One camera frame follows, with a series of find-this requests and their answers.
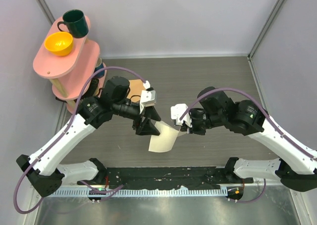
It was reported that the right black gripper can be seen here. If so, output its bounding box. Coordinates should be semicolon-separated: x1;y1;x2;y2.
180;109;225;136

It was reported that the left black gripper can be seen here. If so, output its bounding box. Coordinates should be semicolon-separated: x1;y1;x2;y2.
112;100;161;135

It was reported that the beige letter paper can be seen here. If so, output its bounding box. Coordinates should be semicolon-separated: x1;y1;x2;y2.
148;121;187;153

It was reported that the orange paper envelope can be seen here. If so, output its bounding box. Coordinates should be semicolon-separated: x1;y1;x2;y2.
127;79;145;103

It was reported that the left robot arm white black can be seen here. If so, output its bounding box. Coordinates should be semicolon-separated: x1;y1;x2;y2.
16;76;161;197

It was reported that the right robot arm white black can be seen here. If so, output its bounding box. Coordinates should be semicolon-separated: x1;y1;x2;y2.
170;87;317;192

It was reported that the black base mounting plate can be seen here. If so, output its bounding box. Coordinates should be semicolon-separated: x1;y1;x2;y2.
76;166;260;191

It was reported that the blue cup on shelf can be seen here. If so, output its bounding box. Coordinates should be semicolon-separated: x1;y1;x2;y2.
94;57;105;78

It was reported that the pink tiered wooden shelf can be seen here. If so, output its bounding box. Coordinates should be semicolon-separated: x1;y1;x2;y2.
32;14;107;114

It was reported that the yellow bowl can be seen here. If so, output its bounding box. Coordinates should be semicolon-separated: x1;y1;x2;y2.
44;32;74;56

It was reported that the dark green mug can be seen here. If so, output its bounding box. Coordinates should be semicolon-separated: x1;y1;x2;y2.
57;9;89;39

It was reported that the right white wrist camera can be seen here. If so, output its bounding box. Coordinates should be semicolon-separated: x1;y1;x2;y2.
170;104;192;128

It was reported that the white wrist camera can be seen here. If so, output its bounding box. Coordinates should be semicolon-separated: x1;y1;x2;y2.
170;104;192;128
139;81;157;113

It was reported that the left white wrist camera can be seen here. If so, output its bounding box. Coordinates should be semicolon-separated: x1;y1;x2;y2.
139;81;157;113

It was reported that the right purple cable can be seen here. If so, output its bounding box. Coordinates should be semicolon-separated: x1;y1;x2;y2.
180;87;317;203

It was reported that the white slotted cable duct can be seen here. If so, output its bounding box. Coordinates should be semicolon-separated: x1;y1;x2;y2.
51;187;227;198

